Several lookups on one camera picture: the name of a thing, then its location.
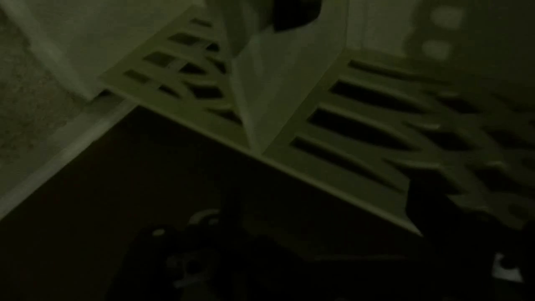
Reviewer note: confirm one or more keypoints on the white lattice side cabinet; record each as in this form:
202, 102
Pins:
356, 102

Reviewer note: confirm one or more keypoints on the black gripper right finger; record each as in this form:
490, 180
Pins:
480, 256

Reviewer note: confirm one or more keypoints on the black remote control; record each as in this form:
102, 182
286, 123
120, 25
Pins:
294, 13

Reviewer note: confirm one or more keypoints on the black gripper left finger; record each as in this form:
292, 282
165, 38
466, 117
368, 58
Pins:
190, 262

